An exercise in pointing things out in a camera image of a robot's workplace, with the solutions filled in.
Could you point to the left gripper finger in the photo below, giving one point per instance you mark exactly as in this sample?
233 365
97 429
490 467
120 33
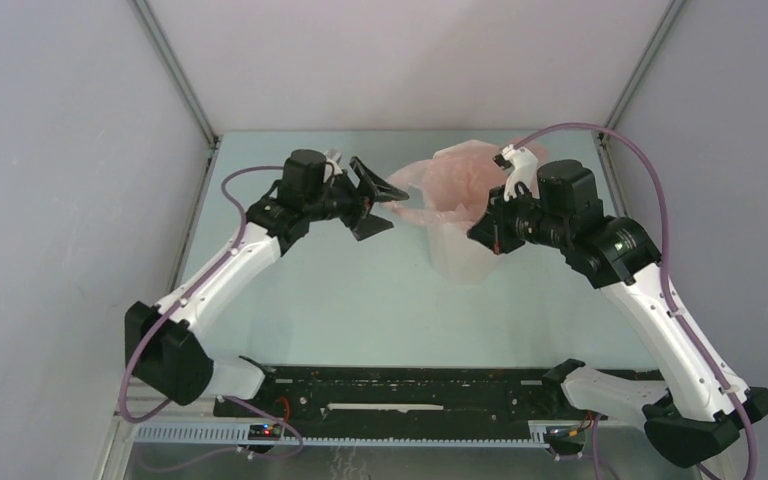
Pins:
373 187
369 226

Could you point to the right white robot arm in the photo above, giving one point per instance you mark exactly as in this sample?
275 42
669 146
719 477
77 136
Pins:
699 407

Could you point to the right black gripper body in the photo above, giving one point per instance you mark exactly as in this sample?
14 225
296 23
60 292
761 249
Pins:
517 220

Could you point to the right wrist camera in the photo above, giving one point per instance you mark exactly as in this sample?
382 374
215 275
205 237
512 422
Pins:
523 163

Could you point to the white paper trash bin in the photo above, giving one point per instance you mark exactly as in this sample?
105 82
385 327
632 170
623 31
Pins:
457 258

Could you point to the pink plastic trash bag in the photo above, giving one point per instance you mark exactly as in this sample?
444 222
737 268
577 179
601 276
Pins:
453 186

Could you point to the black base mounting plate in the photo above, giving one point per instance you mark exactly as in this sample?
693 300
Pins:
435 403

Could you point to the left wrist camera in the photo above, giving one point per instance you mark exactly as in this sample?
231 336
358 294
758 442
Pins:
333 168

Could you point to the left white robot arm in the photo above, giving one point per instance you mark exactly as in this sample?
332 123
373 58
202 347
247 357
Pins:
165 342

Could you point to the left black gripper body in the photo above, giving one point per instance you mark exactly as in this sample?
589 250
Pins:
343 201

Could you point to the white slotted cable duct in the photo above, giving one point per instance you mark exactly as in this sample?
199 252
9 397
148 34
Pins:
241 434

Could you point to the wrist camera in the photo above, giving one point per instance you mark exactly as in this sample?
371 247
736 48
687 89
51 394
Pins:
333 168
523 163

